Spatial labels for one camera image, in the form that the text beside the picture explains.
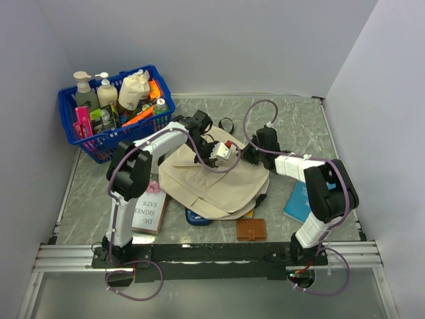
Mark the beige cloth pouch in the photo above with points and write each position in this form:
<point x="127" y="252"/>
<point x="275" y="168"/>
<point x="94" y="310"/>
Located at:
<point x="135" y="87"/>

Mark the cream pump bottle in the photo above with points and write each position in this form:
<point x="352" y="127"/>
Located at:
<point x="107" y="93"/>

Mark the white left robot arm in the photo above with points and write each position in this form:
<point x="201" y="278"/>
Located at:
<point x="130" y="171"/>

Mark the blue shark pencil case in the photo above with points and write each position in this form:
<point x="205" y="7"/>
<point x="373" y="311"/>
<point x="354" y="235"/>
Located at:
<point x="196" y="220"/>

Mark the blue plastic basket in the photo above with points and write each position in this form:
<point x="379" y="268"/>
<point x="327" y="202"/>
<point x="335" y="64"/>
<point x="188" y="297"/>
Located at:
<point x="101" y="147"/>

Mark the orange package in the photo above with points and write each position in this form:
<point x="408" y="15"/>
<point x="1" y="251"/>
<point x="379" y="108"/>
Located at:
<point x="145" y="109"/>

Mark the black green box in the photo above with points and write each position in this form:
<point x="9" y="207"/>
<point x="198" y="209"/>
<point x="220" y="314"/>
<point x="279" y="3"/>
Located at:
<point x="104" y="118"/>

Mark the orange treehouse book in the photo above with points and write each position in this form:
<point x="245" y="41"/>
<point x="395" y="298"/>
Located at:
<point x="249" y="214"/>

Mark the blue thin booklet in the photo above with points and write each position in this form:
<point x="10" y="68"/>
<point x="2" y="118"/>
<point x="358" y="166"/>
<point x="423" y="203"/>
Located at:
<point x="297" y="206"/>

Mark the beige canvas backpack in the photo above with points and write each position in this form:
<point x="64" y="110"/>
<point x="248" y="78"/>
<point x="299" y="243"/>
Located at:
<point x="212" y="195"/>

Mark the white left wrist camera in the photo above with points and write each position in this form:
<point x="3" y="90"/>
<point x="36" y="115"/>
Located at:
<point x="220" y="153"/>

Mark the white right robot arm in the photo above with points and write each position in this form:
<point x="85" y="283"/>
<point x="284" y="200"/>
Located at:
<point x="330" y="191"/>

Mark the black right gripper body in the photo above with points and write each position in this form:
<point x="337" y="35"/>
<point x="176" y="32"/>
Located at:
<point x="252" y="154"/>

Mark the aluminium rail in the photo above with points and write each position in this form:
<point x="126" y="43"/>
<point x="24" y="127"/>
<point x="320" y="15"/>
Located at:
<point x="78" y="258"/>

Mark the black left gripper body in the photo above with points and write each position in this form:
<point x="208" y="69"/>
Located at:
<point x="205" y="149"/>

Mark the pink flower cover book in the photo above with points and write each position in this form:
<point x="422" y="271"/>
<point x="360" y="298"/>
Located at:
<point x="150" y="207"/>

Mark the green pump bottle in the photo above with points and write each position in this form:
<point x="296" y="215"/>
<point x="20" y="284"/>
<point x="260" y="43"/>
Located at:
<point x="85" y="96"/>

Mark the brown leather wallet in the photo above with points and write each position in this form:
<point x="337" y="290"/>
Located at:
<point x="251" y="230"/>

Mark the pink box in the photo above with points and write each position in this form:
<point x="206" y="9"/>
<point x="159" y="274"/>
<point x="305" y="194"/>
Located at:
<point x="83" y="124"/>

